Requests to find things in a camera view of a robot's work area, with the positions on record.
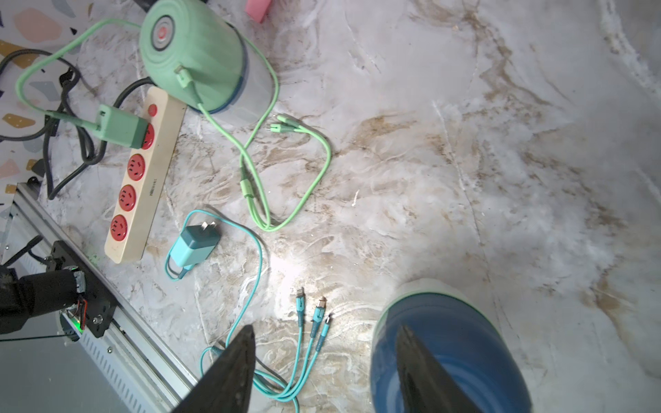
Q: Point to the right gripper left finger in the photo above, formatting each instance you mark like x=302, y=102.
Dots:
x=226, y=386

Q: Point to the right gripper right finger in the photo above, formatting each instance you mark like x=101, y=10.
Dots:
x=424, y=383

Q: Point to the teal USB charger plug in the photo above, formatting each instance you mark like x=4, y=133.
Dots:
x=193, y=246

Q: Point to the beige red power strip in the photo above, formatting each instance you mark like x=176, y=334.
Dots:
x=144, y=178

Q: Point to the green USB charger plug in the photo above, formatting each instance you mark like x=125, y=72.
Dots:
x=119, y=127

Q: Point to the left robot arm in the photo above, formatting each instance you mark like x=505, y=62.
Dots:
x=32, y=296

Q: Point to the pink toy microphone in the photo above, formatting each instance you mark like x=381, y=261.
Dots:
x=257, y=9

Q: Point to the aluminium front rail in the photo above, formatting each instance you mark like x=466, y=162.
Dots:
x=74, y=331

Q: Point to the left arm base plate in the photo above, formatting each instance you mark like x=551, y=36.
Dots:
x=97, y=301

